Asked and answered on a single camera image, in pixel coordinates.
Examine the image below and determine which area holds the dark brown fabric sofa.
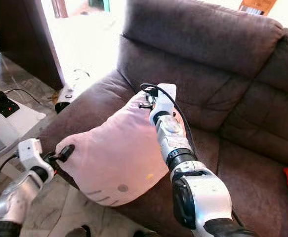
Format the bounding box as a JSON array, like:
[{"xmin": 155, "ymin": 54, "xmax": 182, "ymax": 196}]
[{"xmin": 38, "ymin": 0, "xmax": 288, "ymax": 237}]

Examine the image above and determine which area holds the dark wooden door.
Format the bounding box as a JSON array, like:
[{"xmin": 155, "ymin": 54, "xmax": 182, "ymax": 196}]
[{"xmin": 0, "ymin": 0, "xmax": 66, "ymax": 91}]

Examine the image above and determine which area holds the brown door frame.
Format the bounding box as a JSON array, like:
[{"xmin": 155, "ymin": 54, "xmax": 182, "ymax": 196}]
[{"xmin": 50, "ymin": 0, "xmax": 68, "ymax": 19}]

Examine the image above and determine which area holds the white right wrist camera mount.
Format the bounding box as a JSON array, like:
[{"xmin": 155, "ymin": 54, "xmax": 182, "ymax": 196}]
[{"xmin": 151, "ymin": 83, "xmax": 178, "ymax": 124}]

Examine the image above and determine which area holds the pink cat face pillow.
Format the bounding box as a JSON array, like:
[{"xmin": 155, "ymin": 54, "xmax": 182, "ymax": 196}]
[{"xmin": 55, "ymin": 90, "xmax": 187, "ymax": 207}]

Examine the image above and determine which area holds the black power strip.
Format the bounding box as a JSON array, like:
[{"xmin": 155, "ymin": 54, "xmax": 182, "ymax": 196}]
[{"xmin": 0, "ymin": 91, "xmax": 21, "ymax": 119}]

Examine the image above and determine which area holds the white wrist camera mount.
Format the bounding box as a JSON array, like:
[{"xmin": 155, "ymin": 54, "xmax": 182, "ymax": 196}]
[
  {"xmin": 151, "ymin": 83, "xmax": 178, "ymax": 124},
  {"xmin": 18, "ymin": 138, "xmax": 56, "ymax": 171}
]

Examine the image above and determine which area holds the wooden drawer cabinet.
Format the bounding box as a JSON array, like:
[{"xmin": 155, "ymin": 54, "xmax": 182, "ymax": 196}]
[{"xmin": 239, "ymin": 0, "xmax": 278, "ymax": 16}]

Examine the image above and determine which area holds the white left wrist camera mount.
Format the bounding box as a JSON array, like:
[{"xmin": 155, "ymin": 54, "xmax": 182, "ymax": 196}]
[{"xmin": 18, "ymin": 138, "xmax": 56, "ymax": 171}]

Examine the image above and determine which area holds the white and black appliance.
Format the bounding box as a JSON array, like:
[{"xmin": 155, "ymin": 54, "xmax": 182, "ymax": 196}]
[{"xmin": 55, "ymin": 69, "xmax": 90, "ymax": 115}]

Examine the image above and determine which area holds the thin black power cord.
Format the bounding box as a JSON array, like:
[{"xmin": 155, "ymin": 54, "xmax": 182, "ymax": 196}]
[{"xmin": 4, "ymin": 88, "xmax": 56, "ymax": 106}]

